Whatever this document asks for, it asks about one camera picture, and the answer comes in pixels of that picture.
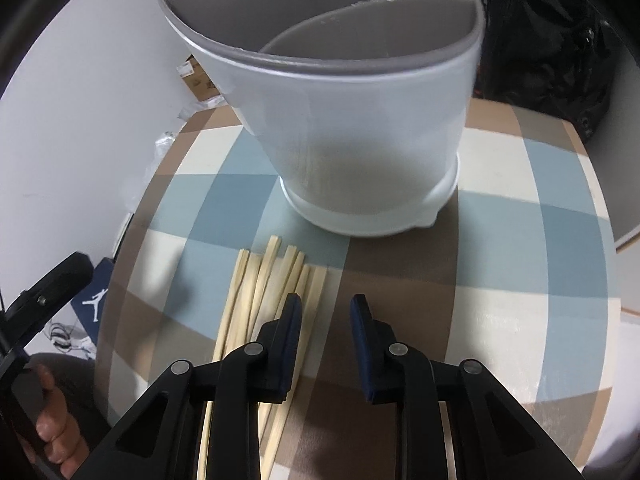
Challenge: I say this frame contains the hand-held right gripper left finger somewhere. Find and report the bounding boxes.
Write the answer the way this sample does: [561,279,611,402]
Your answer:
[82,292,304,480]

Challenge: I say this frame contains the black backpack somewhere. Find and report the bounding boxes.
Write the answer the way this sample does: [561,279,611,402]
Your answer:
[475,0,615,143]

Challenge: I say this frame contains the white cable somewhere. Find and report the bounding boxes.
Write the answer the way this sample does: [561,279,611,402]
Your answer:
[44,321,97,359]

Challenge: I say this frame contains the translucent white utensil holder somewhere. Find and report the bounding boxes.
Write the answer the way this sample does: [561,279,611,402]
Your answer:
[155,0,487,237]

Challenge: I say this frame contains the person's left hand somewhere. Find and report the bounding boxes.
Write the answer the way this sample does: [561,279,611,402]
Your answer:
[34,364,91,480]

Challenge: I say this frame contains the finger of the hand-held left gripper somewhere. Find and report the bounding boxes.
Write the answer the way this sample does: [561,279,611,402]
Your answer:
[0,252,94,358]

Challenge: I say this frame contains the pile of wooden chopsticks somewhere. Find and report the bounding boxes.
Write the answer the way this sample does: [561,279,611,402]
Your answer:
[195,235,328,480]

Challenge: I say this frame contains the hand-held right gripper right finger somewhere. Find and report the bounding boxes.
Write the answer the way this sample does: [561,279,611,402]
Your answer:
[350,294,586,480]

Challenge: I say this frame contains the clear plastic wrap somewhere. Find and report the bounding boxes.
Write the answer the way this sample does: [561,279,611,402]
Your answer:
[149,104,202,162]

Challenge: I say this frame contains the white panel wooden edge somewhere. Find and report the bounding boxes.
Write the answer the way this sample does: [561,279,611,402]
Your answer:
[613,224,640,255]

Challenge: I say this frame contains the brown cardboard box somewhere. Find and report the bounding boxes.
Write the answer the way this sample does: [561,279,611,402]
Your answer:
[176,52,224,104]

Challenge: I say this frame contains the blue bag white figure print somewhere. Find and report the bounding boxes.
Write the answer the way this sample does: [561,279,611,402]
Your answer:
[70,257,114,324]

